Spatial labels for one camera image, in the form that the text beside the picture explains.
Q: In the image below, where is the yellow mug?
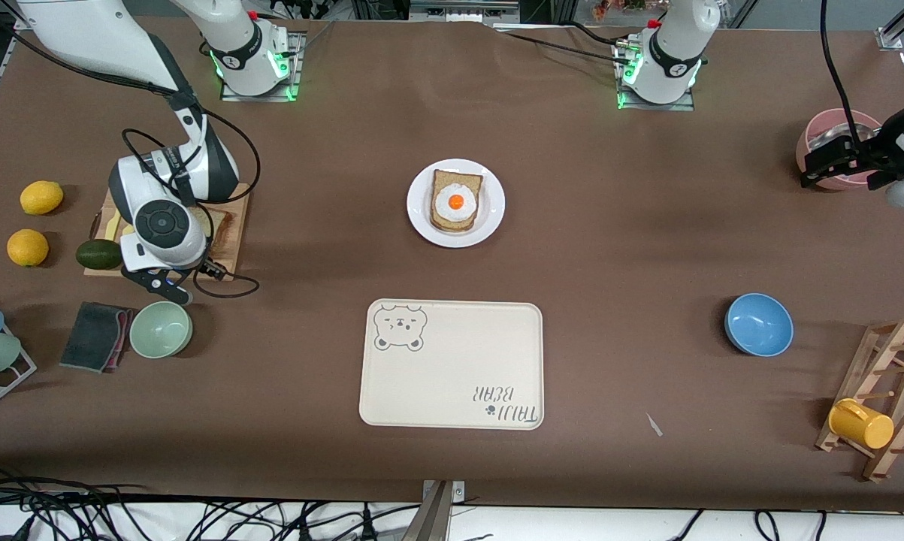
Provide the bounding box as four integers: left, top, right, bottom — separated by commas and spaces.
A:
828, 398, 895, 450

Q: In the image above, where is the toy fried egg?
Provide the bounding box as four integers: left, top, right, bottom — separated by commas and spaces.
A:
434, 183, 479, 222

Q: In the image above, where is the plain brown bread slice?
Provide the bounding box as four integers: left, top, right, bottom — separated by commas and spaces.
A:
187, 204, 233, 252

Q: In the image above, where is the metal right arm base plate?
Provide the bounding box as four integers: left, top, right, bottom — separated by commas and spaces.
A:
219, 32, 304, 103

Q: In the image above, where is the small metal bracket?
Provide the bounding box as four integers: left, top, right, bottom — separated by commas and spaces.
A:
422, 479, 466, 503

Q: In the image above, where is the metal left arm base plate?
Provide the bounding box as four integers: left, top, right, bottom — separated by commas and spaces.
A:
613, 41, 695, 112

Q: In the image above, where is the dark grey folded cloth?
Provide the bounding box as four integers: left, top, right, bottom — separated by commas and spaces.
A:
59, 301, 133, 374

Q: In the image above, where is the cream bear print tray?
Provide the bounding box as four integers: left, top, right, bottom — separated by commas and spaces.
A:
358, 299, 545, 431

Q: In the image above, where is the grey metal bar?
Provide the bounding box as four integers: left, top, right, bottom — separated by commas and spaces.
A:
401, 481, 454, 541

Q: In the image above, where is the blue bowl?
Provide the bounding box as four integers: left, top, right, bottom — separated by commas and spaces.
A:
724, 293, 794, 358

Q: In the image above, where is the black base power cable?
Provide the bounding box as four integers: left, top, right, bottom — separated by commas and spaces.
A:
493, 23, 633, 68

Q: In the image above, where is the dark green avocado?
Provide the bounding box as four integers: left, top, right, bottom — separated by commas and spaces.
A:
75, 239, 125, 271

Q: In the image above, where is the pink folded cloth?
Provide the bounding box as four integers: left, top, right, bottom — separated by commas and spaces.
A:
108, 307, 135, 374

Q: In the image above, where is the wooden peg mug rack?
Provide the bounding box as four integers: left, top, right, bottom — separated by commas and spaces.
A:
815, 317, 904, 483

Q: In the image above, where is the round white plate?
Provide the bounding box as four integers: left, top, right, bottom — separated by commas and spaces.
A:
407, 159, 506, 249

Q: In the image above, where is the bamboo cutting board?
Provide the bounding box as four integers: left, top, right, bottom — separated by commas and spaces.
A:
83, 180, 251, 282

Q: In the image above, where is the white wire cup rack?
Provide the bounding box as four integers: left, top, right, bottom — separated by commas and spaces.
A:
0, 295, 38, 416

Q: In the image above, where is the pale green bowl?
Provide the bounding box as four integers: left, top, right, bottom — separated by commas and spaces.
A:
128, 301, 194, 359

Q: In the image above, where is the yellow lemon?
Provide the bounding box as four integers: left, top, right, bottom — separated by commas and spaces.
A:
20, 180, 65, 216
7, 228, 50, 267

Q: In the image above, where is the pink bowl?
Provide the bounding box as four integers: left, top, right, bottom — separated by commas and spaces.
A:
796, 108, 892, 190

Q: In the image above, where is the yellow plastic knife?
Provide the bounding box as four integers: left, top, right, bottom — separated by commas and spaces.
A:
103, 197, 125, 243

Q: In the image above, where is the shiny metal scoop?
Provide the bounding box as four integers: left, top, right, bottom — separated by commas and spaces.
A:
812, 120, 884, 145

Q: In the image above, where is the black cable bundle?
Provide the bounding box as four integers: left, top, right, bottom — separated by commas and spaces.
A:
0, 462, 422, 541

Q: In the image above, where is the grey metal equipment box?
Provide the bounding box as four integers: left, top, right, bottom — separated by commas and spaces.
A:
409, 0, 520, 23

